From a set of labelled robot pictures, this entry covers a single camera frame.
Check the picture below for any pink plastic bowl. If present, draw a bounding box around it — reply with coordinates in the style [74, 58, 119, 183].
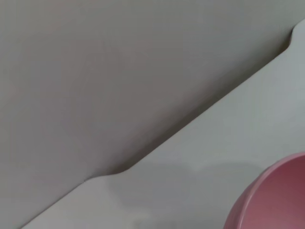
[223, 152, 305, 229]

